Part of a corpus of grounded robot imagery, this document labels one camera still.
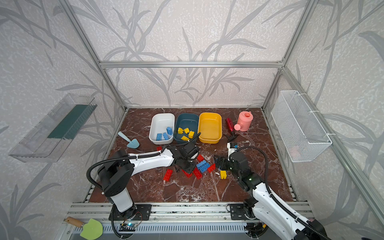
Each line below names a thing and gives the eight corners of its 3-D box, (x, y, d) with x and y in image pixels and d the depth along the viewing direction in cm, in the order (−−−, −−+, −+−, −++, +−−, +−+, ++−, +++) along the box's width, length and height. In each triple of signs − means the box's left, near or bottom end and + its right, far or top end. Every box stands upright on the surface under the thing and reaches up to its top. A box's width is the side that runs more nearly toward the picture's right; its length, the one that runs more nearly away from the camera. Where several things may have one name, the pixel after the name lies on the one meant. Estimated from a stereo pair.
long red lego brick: (163, 179, 86) (162, 178, 84) (168, 169, 90) (167, 168, 88) (168, 181, 85) (168, 180, 84) (173, 171, 89) (172, 170, 88)
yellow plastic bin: (197, 144, 101) (197, 139, 96) (198, 117, 117) (198, 112, 112) (222, 144, 101) (224, 139, 96) (220, 117, 117) (221, 112, 112)
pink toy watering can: (231, 136, 105) (234, 126, 96) (237, 119, 116) (241, 108, 107) (244, 141, 103) (248, 131, 94) (250, 123, 113) (254, 112, 104)
